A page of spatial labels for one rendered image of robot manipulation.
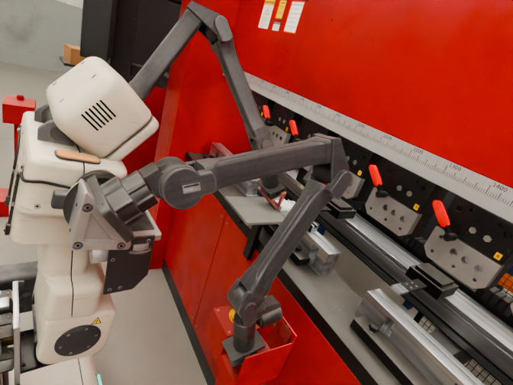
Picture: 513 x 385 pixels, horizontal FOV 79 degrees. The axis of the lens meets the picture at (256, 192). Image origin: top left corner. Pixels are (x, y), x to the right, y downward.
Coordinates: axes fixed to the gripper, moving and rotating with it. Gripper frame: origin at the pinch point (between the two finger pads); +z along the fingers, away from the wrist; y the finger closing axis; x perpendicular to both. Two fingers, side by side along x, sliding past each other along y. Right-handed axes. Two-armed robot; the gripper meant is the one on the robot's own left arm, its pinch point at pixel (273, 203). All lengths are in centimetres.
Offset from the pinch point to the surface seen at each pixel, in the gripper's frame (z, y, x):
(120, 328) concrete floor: 73, 40, 80
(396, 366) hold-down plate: 11, -62, 2
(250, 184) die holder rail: 10.3, 30.3, -4.3
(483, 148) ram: -36, -51, -27
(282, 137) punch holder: -16.2, 16.2, -15.6
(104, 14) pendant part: -63, 98, 26
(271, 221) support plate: -1.8, -9.8, 6.5
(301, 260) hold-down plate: 11.5, -20.2, 2.0
